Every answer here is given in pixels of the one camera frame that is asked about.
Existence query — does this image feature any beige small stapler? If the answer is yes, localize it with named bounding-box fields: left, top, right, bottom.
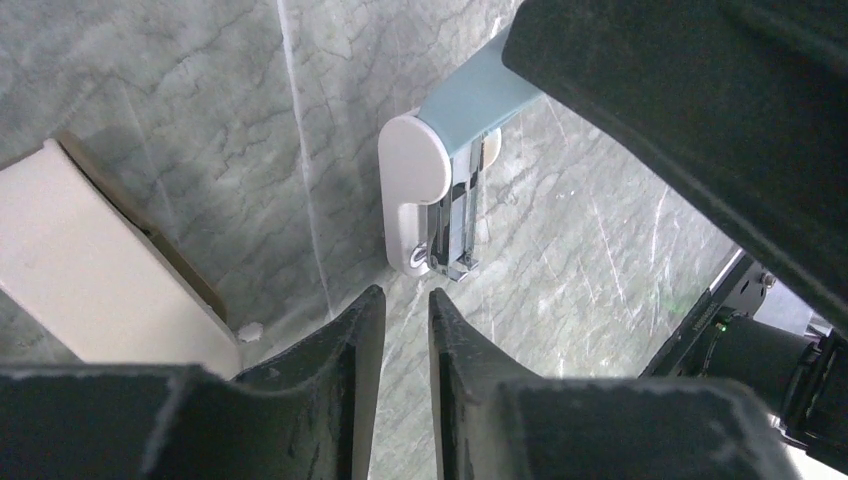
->
left=1, top=133, right=242, bottom=379

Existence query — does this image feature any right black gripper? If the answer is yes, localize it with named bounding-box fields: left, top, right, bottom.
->
left=642, top=251, right=847, bottom=473

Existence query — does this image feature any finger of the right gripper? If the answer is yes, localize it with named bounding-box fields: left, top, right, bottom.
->
left=503, top=1, right=847, bottom=331

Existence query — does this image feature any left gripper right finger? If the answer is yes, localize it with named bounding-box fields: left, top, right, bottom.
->
left=428, top=288, right=798, bottom=479

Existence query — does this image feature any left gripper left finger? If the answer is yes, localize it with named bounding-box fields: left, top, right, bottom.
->
left=1, top=285, right=386, bottom=479

